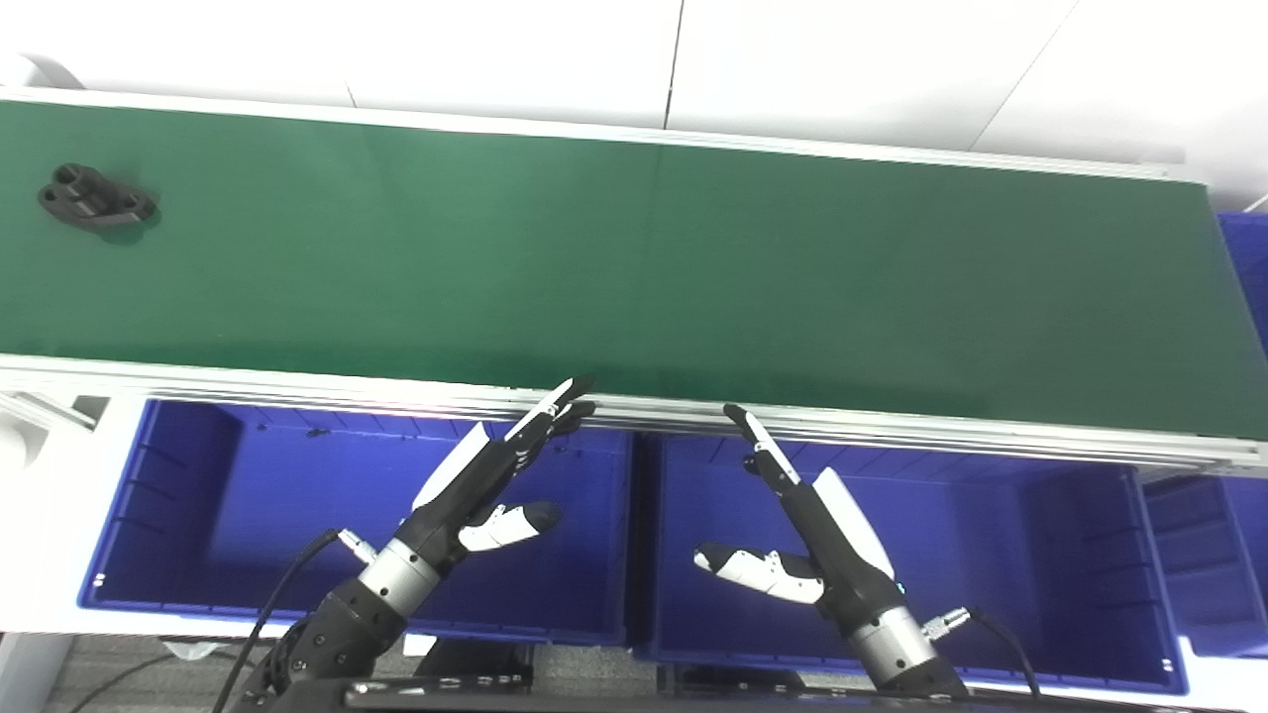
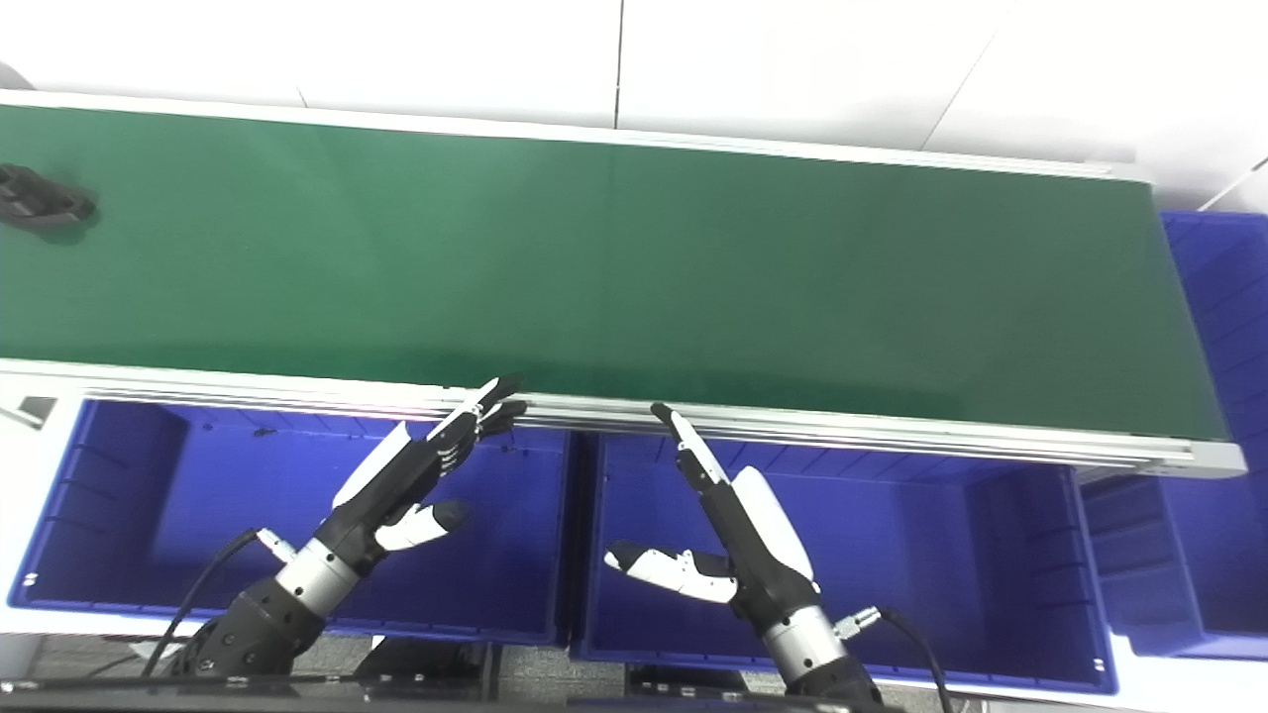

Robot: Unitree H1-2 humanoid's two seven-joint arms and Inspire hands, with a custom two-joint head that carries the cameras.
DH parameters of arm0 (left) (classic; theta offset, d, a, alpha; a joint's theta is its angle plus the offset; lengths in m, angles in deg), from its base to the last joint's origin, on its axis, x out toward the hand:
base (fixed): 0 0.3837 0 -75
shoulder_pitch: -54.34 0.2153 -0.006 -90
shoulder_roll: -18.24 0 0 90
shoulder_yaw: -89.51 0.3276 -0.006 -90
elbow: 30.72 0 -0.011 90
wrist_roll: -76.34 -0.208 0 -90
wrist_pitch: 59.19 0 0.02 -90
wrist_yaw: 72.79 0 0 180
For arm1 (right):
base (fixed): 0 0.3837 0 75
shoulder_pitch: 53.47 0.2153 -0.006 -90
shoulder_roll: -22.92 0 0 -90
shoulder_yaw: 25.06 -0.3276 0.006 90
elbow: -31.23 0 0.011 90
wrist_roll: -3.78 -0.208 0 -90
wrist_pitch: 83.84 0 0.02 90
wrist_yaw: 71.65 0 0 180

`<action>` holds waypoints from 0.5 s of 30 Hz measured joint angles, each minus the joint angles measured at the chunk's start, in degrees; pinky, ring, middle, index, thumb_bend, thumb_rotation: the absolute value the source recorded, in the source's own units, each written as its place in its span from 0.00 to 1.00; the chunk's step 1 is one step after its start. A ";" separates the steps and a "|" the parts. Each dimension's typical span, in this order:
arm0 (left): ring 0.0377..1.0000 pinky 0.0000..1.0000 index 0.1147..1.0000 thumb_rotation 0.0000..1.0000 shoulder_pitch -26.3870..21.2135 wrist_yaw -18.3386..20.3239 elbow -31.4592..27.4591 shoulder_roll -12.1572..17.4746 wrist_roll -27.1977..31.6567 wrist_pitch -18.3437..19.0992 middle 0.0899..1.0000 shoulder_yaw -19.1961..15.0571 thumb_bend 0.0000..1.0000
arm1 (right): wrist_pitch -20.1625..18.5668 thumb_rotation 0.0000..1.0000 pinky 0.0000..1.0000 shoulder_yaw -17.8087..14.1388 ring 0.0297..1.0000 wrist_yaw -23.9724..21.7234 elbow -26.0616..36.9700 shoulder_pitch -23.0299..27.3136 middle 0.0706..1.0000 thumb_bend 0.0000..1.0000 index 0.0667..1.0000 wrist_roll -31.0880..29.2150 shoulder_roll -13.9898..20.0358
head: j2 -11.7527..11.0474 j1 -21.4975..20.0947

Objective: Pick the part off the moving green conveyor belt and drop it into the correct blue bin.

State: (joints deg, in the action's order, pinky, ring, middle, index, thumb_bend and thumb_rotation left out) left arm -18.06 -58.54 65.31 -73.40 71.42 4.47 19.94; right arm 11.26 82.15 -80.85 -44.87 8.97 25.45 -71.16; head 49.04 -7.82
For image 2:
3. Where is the thin white rod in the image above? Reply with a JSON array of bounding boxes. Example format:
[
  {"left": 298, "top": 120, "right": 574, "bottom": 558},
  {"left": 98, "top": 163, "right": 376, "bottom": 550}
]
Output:
[{"left": 1197, "top": 158, "right": 1268, "bottom": 214}]

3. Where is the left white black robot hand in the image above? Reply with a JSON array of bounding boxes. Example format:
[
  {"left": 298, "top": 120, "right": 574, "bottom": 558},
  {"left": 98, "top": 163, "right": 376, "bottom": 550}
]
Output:
[{"left": 315, "top": 374, "right": 528, "bottom": 577}]

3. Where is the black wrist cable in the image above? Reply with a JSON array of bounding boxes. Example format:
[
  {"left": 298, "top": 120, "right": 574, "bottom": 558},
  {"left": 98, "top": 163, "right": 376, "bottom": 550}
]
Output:
[
  {"left": 139, "top": 528, "right": 298, "bottom": 679},
  {"left": 835, "top": 607, "right": 954, "bottom": 713}
]

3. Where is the black flanged machine part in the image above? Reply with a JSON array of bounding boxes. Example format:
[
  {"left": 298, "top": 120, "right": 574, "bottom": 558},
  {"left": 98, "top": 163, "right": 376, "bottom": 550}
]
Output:
[{"left": 0, "top": 163, "right": 98, "bottom": 234}]

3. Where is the white conveyor support bracket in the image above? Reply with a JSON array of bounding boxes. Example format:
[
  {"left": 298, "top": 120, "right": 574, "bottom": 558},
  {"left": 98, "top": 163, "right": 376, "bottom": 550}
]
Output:
[{"left": 0, "top": 394, "right": 58, "bottom": 432}]

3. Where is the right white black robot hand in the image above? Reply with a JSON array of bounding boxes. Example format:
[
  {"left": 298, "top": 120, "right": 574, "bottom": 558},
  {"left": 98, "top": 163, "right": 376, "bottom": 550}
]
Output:
[{"left": 604, "top": 401, "right": 823, "bottom": 635}]

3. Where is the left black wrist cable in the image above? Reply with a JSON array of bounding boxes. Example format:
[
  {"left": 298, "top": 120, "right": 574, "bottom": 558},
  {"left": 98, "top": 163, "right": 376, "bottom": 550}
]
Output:
[{"left": 139, "top": 528, "right": 298, "bottom": 679}]

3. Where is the green conveyor belt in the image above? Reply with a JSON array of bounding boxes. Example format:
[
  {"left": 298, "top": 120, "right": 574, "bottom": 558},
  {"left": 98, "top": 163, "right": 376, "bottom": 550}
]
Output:
[
  {"left": 0, "top": 89, "right": 1247, "bottom": 481},
  {"left": 0, "top": 104, "right": 1229, "bottom": 442}
]

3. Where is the black robot torso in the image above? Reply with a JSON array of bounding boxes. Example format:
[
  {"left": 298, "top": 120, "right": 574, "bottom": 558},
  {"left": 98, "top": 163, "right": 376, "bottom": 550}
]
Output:
[{"left": 0, "top": 639, "right": 893, "bottom": 713}]

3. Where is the blue plastic bin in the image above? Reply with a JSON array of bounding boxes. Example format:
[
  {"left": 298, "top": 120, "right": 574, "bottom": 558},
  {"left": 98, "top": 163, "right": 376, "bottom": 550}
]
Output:
[
  {"left": 8, "top": 396, "right": 574, "bottom": 647},
  {"left": 1080, "top": 211, "right": 1268, "bottom": 662},
  {"left": 573, "top": 431, "right": 1120, "bottom": 694}
]

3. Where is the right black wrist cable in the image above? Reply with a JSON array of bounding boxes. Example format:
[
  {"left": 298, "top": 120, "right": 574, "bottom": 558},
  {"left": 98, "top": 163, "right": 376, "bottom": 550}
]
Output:
[{"left": 835, "top": 607, "right": 954, "bottom": 713}]

